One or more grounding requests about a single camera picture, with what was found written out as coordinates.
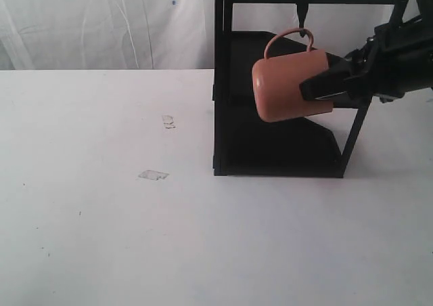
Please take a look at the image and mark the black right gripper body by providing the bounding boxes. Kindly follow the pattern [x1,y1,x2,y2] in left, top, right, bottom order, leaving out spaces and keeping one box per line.
[344,21,432,103]

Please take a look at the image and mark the terracotta ceramic mug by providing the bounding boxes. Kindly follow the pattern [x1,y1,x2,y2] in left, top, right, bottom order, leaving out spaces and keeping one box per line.
[252,28,334,123]

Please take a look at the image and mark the black hanging hook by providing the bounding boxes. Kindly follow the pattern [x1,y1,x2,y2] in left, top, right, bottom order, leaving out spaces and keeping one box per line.
[296,0,309,37]

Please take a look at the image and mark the black metal shelf rack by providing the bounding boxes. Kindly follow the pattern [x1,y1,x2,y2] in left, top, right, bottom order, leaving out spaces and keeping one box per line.
[213,0,394,178]

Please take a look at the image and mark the torn clear tape far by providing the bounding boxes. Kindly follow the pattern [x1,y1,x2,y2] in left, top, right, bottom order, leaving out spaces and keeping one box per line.
[162,115,176,129]

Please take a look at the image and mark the torn clear tape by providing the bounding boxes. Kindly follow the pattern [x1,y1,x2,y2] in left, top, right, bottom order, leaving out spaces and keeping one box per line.
[162,115,176,129]
[138,170,169,181]

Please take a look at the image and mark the torn clear tape near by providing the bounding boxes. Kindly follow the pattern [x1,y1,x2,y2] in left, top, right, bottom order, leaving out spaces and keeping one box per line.
[138,170,169,181]

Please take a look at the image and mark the white backdrop curtain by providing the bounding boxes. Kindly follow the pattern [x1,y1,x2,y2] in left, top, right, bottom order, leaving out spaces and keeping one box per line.
[1,0,392,70]

